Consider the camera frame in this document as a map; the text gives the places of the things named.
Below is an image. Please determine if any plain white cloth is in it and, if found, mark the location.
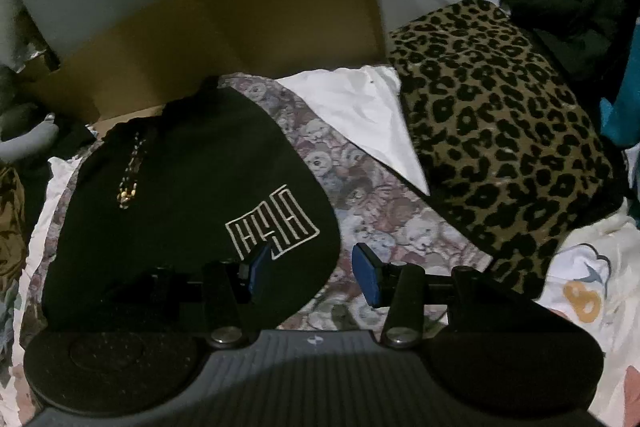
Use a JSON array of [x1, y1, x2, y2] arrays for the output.
[[277, 66, 431, 196]]

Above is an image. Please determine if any cardboard box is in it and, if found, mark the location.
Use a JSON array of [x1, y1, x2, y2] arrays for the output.
[[17, 0, 388, 135]]

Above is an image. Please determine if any black bag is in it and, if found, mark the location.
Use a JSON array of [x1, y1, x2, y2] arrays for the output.
[[505, 0, 640, 82]]

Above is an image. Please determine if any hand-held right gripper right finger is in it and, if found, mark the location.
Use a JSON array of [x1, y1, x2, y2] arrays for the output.
[[351, 243, 552, 349]]

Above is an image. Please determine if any white printed blanket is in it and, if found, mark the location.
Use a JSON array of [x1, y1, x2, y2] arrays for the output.
[[20, 154, 640, 427]]

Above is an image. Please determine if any black zip sweater with logo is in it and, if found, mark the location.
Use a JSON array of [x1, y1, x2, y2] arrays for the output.
[[42, 82, 342, 333]]

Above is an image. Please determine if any leopard print garment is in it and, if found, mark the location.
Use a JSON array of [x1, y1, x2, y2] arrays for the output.
[[387, 0, 628, 300]]

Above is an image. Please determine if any olive brown garment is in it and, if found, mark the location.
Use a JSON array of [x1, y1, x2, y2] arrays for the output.
[[0, 164, 28, 280]]

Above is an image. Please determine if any bear print cloth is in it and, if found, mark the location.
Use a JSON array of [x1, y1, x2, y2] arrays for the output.
[[20, 74, 493, 348]]

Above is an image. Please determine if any grey-blue sweatshirt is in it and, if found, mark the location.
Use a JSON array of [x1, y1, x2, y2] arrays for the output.
[[0, 99, 58, 160]]

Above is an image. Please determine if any teal printed cloth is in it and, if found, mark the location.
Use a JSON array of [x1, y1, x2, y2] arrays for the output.
[[600, 22, 640, 152]]

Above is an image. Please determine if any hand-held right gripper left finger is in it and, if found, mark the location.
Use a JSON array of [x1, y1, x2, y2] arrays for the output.
[[95, 243, 275, 350]]

